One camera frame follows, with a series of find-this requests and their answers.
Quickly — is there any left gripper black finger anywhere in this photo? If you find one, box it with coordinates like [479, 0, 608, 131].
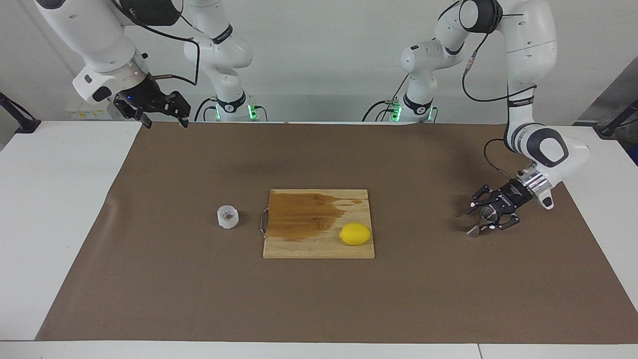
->
[479, 211, 521, 232]
[466, 184, 502, 215]

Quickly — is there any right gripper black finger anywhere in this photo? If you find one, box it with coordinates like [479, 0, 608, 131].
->
[114, 96, 153, 130]
[167, 91, 192, 128]

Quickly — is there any steel jigger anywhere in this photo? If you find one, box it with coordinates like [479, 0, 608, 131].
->
[466, 207, 499, 239]

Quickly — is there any clear plastic cup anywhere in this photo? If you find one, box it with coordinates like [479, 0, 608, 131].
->
[217, 204, 239, 230]

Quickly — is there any white yellow power strip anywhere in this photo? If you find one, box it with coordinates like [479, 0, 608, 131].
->
[65, 102, 111, 120]

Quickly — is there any black clamp stand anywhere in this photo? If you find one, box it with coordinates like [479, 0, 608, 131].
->
[598, 99, 638, 139]
[0, 92, 41, 134]

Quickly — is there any yellow lemon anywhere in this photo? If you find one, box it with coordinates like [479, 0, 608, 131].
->
[339, 222, 372, 246]

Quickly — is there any wooden cutting board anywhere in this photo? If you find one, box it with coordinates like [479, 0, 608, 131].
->
[259, 188, 375, 259]

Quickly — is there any brown table mat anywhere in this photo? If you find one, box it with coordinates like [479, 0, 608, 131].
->
[36, 121, 638, 345]

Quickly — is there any black right base cable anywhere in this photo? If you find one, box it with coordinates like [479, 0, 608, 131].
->
[193, 97, 220, 122]

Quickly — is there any black base cable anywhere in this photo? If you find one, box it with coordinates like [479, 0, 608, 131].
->
[362, 75, 410, 122]
[193, 97, 220, 122]

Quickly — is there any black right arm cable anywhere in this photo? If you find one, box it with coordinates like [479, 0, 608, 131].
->
[112, 0, 201, 86]

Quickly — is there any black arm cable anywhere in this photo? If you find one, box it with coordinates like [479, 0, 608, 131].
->
[436, 0, 538, 181]
[112, 0, 201, 86]

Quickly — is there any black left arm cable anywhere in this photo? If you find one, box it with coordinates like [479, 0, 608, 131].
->
[436, 0, 538, 181]

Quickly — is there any black left base cable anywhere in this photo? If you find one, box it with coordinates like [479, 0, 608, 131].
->
[362, 75, 410, 122]

